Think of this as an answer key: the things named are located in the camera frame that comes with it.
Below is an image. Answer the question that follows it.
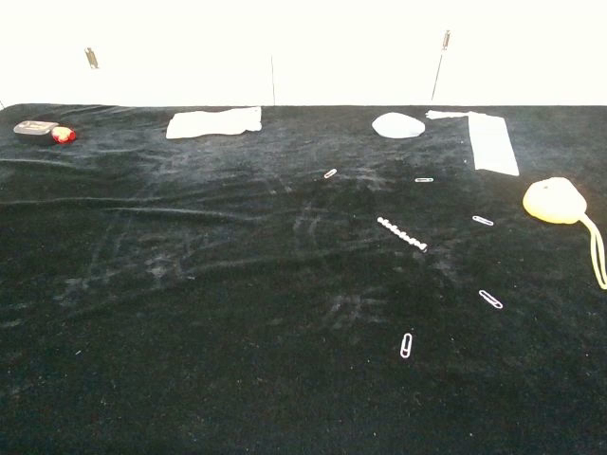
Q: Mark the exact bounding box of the small black device case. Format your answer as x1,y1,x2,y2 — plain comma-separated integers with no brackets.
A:
12,119,60,146

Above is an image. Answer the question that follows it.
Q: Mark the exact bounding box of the white folded cloth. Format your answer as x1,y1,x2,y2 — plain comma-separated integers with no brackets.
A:
165,105,264,140

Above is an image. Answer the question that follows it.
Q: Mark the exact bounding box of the black velvet tablecloth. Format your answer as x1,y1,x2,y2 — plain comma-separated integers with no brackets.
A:
0,102,607,455

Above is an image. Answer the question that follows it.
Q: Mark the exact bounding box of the small red plastic clip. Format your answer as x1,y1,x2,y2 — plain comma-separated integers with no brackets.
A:
50,125,78,145

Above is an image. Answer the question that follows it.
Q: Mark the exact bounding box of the woven folding screen panel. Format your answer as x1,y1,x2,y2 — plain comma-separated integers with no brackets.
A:
270,0,450,108
430,0,607,107
0,0,95,111
87,0,276,108

